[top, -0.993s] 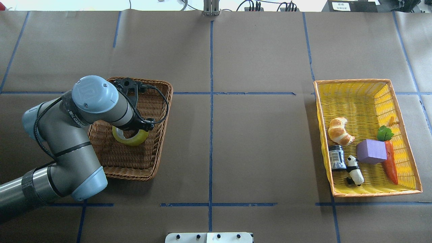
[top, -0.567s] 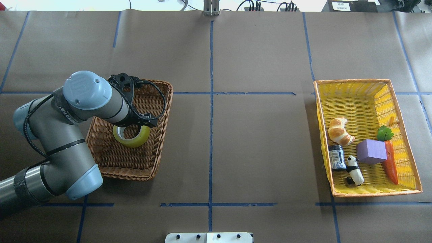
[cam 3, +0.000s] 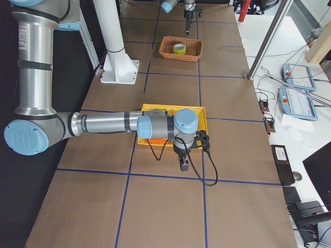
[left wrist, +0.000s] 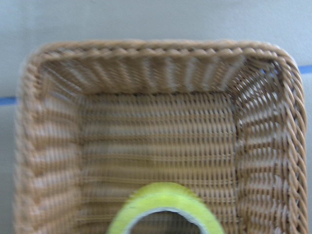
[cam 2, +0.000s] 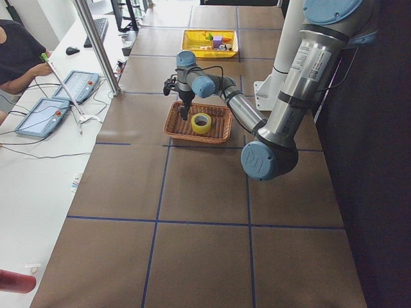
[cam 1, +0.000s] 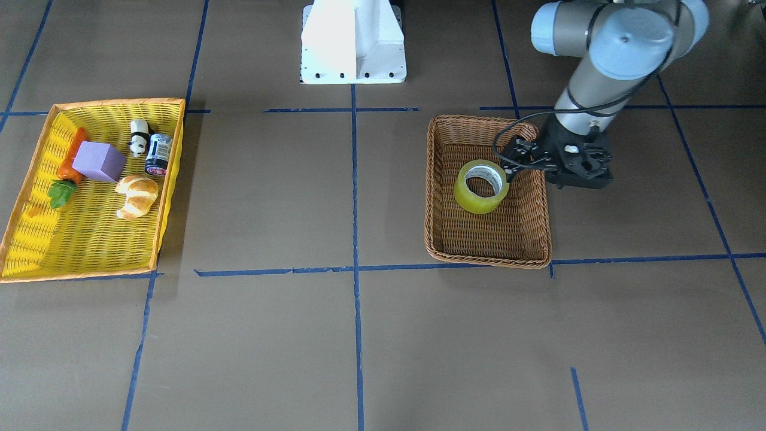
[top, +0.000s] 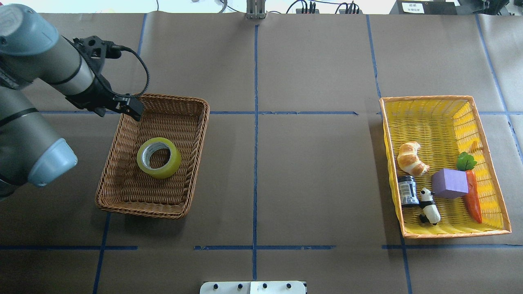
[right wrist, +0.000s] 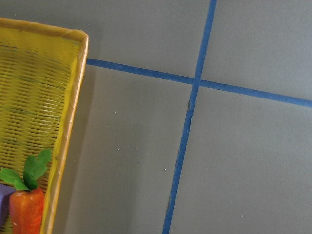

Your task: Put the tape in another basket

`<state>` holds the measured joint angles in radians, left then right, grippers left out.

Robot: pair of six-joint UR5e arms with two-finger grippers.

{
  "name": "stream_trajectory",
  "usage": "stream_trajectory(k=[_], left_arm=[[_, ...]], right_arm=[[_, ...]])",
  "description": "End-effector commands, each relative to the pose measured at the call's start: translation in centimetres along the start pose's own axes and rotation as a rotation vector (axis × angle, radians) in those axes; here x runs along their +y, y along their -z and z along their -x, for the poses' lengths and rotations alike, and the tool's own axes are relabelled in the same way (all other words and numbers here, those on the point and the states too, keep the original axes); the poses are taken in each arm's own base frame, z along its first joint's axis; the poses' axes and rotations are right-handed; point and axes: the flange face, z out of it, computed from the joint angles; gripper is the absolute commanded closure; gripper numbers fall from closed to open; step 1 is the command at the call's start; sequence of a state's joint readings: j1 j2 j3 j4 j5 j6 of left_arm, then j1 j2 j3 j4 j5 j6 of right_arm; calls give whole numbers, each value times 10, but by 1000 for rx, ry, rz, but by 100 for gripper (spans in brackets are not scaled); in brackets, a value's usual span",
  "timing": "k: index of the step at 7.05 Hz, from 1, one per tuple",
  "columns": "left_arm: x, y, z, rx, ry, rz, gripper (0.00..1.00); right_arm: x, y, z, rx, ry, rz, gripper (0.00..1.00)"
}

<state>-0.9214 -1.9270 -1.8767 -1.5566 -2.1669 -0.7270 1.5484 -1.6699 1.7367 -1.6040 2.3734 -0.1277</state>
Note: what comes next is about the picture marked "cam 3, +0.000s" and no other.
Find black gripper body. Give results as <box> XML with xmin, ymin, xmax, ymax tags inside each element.
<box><xmin>184</xmin><ymin>10</ymin><xmax>195</xmax><ymax>22</ymax></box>
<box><xmin>173</xmin><ymin>143</ymin><xmax>191</xmax><ymax>158</ymax></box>

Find yellow tape roll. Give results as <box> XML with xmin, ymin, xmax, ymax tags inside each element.
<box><xmin>173</xmin><ymin>43</ymin><xmax>186</xmax><ymax>55</ymax></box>

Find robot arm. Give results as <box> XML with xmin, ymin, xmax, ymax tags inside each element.
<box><xmin>4</xmin><ymin>1</ymin><xmax>198</xmax><ymax>171</ymax></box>
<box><xmin>156</xmin><ymin>0</ymin><xmax>202</xmax><ymax>35</ymax></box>

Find brown wicker basket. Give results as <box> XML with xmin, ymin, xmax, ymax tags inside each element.
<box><xmin>159</xmin><ymin>36</ymin><xmax>203</xmax><ymax>62</ymax></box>

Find yellow woven basket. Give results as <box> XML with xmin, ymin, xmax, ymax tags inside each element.
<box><xmin>137</xmin><ymin>103</ymin><xmax>208</xmax><ymax>147</ymax></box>

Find orange toy carrot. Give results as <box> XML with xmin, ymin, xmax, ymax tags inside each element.
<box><xmin>148</xmin><ymin>138</ymin><xmax>169</xmax><ymax>146</ymax></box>

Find red cylinder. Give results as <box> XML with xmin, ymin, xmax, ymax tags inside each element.
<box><xmin>238</xmin><ymin>0</ymin><xmax>251</xmax><ymax>22</ymax></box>

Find orange black connector strip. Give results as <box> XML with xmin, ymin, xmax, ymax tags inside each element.
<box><xmin>258</xmin><ymin>100</ymin><xmax>276</xmax><ymax>136</ymax></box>

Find white reacher grabber stick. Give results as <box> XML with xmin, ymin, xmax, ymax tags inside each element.
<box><xmin>261</xmin><ymin>66</ymin><xmax>330</xmax><ymax>107</ymax></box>

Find black box with label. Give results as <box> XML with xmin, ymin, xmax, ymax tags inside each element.
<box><xmin>270</xmin><ymin>145</ymin><xmax>295</xmax><ymax>186</ymax></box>

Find near blue teach pendant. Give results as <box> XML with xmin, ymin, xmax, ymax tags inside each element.
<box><xmin>279</xmin><ymin>86</ymin><xmax>318</xmax><ymax>121</ymax></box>

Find blue teach pendant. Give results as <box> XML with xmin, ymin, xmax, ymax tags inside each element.
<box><xmin>282</xmin><ymin>63</ymin><xmax>317</xmax><ymax>91</ymax></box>
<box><xmin>279</xmin><ymin>86</ymin><xmax>318</xmax><ymax>121</ymax></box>

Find far blue teach pendant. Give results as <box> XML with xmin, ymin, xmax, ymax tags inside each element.
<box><xmin>282</xmin><ymin>63</ymin><xmax>317</xmax><ymax>91</ymax></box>

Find black stand equipment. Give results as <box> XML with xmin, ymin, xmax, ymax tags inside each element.
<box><xmin>282</xmin><ymin>187</ymin><xmax>330</xmax><ymax>247</ymax></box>

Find black monitor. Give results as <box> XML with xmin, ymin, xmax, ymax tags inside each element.
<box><xmin>303</xmin><ymin>143</ymin><xmax>331</xmax><ymax>210</ymax></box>

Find wooden board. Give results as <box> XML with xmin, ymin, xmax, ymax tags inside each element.
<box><xmin>305</xmin><ymin>22</ymin><xmax>331</xmax><ymax>64</ymax></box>

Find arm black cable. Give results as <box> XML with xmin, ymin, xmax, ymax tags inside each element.
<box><xmin>147</xmin><ymin>136</ymin><xmax>218</xmax><ymax>186</ymax></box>

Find white camera mast base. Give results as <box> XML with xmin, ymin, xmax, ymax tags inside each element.
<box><xmin>93</xmin><ymin>0</ymin><xmax>140</xmax><ymax>85</ymax></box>

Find aluminium frame post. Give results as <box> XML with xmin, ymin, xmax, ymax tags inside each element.
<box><xmin>247</xmin><ymin>0</ymin><xmax>294</xmax><ymax>81</ymax></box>

